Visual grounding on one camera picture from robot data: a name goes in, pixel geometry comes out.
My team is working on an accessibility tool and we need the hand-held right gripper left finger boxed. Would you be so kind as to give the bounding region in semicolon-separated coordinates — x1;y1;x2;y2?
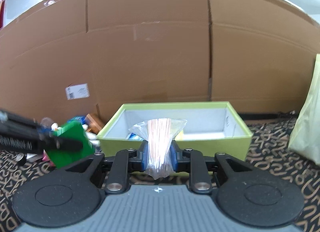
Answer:
65;141;149;195

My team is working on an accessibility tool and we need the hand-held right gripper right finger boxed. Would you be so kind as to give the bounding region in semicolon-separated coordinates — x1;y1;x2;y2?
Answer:
171;141;255;195

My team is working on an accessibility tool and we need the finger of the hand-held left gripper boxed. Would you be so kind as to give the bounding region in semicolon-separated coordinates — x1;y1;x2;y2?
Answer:
0;109;57;138
37;134;84;152

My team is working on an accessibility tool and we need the dark green small box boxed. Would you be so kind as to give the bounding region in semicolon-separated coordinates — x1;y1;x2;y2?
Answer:
45;121;97;170

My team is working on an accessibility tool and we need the clear plastic bag of sticks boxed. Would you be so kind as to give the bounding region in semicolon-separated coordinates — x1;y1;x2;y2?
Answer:
128;118;188;180

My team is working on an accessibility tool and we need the light green cardboard box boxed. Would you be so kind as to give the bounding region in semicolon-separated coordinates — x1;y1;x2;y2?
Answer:
96;101;253;162

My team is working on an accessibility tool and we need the dark round object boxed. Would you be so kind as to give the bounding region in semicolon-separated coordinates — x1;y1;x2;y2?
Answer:
14;152;28;166

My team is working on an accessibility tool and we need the white plastic object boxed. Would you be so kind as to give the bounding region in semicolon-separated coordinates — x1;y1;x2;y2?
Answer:
82;124;101;147

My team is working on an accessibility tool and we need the long brown box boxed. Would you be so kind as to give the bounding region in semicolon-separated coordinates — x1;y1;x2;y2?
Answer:
85;113;103;135

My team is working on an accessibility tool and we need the white shipping label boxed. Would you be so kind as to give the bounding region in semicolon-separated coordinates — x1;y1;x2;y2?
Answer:
65;83;90;100

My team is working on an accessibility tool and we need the black patterned rug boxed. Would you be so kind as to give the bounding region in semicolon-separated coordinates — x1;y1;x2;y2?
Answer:
0;118;320;232

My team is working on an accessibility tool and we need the large brown cardboard sheet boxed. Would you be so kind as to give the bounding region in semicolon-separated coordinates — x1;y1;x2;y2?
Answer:
0;0;320;129

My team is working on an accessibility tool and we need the pale yellow plastic bag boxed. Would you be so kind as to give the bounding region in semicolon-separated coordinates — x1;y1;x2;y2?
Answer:
287;53;320;166

